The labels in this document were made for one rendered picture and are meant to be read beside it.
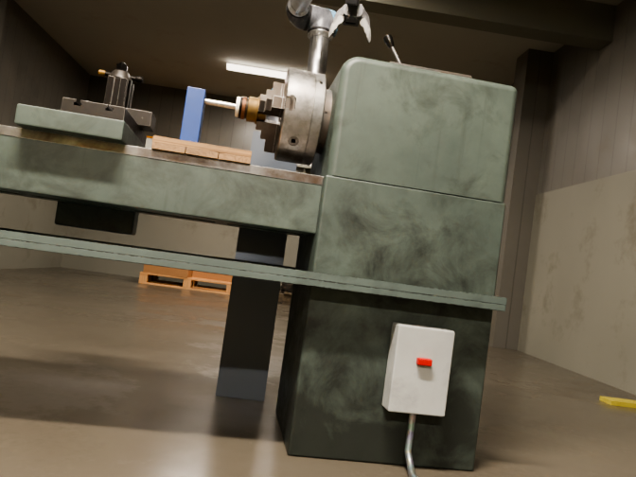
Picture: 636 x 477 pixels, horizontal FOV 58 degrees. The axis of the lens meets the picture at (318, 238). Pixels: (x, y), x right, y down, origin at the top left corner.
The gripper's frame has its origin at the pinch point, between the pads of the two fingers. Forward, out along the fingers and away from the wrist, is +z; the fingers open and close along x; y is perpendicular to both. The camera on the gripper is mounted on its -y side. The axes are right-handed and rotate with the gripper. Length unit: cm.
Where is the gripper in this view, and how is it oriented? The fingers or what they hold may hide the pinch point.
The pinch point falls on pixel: (348, 40)
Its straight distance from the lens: 221.4
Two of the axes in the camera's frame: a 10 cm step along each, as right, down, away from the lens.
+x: -9.9, -1.3, 0.2
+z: -1.3, 9.9, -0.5
